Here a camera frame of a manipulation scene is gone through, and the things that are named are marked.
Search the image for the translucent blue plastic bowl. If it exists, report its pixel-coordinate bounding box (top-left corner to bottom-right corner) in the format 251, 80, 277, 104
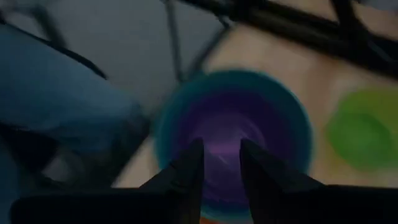
154, 70, 313, 222

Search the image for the person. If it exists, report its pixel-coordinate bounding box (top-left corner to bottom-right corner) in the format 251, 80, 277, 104
0, 24, 150, 187

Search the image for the black aluminium table frame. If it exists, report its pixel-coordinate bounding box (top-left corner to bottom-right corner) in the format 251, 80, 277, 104
161, 0, 398, 83

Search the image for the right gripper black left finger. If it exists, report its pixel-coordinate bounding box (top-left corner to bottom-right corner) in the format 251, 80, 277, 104
138, 138, 205, 224

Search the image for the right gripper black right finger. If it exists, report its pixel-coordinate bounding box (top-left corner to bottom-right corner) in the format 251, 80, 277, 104
239, 138, 329, 224

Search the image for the green plastic bowl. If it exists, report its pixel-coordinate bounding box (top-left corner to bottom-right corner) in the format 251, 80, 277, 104
325, 86, 398, 172

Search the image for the small purple plastic bowl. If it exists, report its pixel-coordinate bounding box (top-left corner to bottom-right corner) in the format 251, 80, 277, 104
175, 91, 298, 206

